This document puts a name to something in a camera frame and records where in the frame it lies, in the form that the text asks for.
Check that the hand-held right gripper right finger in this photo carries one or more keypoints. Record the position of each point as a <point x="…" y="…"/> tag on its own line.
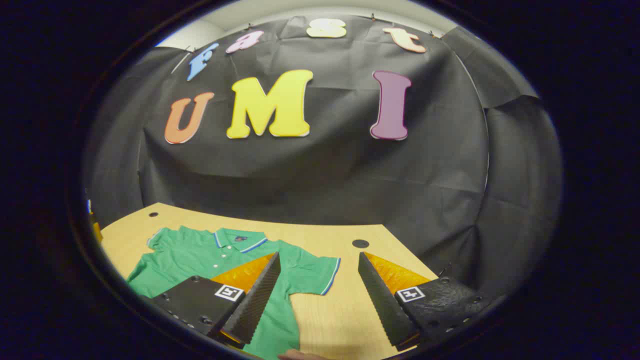
<point x="380" y="300"/>

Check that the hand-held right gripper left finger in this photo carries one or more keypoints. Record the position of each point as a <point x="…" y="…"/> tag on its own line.
<point x="255" y="305"/>

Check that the green T-shirt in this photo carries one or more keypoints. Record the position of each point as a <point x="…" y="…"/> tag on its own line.
<point x="190" y="255"/>

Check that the black backdrop cloth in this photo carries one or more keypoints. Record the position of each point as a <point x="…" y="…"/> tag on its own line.
<point x="325" y="175"/>

